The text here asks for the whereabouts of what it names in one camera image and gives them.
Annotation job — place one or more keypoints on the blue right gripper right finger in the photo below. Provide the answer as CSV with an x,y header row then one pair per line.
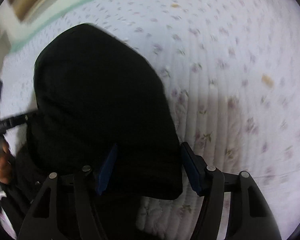
x,y
195,168

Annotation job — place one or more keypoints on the black hooded jacket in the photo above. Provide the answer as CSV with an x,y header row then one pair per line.
x,y
95,95

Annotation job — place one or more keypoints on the white floral quilted bedspread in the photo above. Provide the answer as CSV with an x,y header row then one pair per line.
x,y
231,71

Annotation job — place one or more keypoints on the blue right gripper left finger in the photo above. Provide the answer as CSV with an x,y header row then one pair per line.
x,y
105,174

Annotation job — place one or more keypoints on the person's left hand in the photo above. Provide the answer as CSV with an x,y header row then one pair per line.
x,y
5,165

